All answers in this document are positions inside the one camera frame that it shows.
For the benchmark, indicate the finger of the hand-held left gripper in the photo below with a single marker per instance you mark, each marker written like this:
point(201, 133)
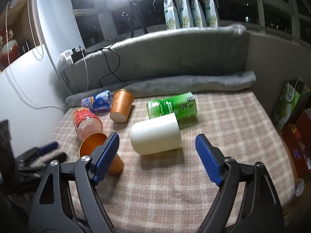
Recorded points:
point(57, 157)
point(47, 147)

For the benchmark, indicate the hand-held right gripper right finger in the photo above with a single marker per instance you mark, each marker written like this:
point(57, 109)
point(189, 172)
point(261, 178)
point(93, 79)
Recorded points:
point(209, 160)

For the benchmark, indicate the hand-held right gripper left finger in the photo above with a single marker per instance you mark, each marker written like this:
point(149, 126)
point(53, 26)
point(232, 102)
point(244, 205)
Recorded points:
point(107, 157)

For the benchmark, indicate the white cup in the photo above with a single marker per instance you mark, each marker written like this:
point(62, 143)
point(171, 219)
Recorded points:
point(155, 136)

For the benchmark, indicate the orange paper cup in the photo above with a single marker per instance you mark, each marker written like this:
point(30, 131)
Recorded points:
point(121, 105)
point(116, 163)

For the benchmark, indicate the clear jar red label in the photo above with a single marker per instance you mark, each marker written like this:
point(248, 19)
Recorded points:
point(86, 123)

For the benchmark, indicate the plaid blanket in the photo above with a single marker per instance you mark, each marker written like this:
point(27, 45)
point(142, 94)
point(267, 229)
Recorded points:
point(170, 191)

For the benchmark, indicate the blue snack packet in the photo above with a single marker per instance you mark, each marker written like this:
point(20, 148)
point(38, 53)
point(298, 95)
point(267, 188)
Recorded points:
point(97, 101)

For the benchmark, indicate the green drink carton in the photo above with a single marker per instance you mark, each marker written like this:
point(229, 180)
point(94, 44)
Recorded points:
point(172, 107)

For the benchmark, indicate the grey rolled blanket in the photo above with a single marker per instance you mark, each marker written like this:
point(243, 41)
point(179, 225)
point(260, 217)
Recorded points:
point(194, 83)

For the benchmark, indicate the red box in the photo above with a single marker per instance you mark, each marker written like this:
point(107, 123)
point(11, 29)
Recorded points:
point(297, 145)

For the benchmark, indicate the white power strip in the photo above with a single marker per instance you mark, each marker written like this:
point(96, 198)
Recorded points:
point(66, 56)

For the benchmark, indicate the green paper bag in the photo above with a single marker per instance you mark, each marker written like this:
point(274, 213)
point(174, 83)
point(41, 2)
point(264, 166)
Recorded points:
point(288, 102)

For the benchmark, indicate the red vase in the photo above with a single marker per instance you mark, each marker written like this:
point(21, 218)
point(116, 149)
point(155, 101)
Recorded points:
point(7, 51)

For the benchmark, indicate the grey blanket roll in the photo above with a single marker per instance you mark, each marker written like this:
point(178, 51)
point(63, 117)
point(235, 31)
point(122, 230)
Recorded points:
point(170, 51)

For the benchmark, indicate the black tripod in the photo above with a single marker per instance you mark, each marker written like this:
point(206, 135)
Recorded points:
point(133, 12)

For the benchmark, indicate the white floral packet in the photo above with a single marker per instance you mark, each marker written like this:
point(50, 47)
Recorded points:
point(197, 12)
point(171, 14)
point(184, 12)
point(210, 12)

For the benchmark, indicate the wooden wall shelf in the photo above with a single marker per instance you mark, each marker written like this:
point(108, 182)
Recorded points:
point(23, 24)

